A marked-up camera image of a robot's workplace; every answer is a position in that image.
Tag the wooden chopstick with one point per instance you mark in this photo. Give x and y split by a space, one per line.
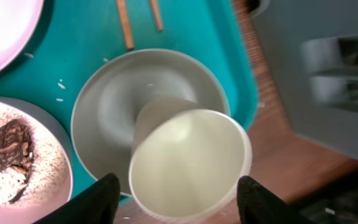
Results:
157 15
125 24

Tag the left wooden chopstick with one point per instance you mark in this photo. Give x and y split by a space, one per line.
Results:
125 24

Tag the brown food scrap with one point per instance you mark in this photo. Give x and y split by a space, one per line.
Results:
16 159

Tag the right wooden chopstick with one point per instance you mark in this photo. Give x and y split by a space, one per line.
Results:
157 15

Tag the pink bowl with rice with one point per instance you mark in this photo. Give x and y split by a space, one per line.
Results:
51 181

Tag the teal serving tray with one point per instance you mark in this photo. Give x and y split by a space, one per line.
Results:
75 38

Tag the white paper cup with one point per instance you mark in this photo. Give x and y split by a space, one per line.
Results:
186 160

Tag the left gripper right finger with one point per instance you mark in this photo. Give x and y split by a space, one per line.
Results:
257 205

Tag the grey dishwasher rack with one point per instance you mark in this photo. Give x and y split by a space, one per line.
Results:
311 47

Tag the white round plate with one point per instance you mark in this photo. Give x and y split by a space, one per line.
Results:
18 20

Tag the grey round bowl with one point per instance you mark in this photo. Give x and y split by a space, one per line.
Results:
107 107

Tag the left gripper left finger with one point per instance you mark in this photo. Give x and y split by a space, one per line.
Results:
97 204

